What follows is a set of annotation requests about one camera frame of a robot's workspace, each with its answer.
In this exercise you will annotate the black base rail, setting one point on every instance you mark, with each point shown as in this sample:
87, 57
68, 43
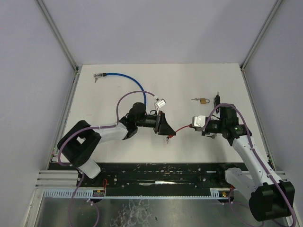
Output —
198, 175

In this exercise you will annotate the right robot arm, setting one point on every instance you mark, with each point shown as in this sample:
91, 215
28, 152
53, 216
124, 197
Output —
268, 196

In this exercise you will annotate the black padlock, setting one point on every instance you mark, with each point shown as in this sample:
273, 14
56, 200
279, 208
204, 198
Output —
217, 100

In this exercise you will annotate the red cable padlock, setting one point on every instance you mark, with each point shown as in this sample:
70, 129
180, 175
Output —
187, 126

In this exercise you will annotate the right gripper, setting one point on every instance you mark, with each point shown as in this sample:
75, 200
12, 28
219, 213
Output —
203, 128

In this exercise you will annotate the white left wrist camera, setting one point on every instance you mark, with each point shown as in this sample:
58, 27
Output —
159, 103

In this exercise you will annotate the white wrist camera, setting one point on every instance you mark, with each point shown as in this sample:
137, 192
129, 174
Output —
159, 103
198, 122

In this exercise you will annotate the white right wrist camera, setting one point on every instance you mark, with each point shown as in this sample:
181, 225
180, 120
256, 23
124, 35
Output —
198, 122

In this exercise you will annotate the silver keys of long padlock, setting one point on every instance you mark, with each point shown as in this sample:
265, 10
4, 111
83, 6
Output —
213, 136

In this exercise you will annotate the small brass padlock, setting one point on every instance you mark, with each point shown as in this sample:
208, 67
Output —
204, 101

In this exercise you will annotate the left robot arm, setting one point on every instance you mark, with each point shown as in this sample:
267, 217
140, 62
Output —
80, 141

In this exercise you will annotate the blue cable lock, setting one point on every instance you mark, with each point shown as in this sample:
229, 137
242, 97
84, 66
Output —
101, 75

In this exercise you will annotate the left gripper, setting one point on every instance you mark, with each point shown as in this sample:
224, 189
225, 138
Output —
159, 122

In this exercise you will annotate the aluminium frame post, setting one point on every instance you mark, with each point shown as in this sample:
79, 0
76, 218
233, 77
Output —
265, 26
50, 21

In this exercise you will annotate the left aluminium frame post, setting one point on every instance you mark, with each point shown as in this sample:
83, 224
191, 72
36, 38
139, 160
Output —
50, 21

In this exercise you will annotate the right aluminium frame post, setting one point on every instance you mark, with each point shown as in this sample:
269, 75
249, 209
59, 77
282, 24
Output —
265, 26

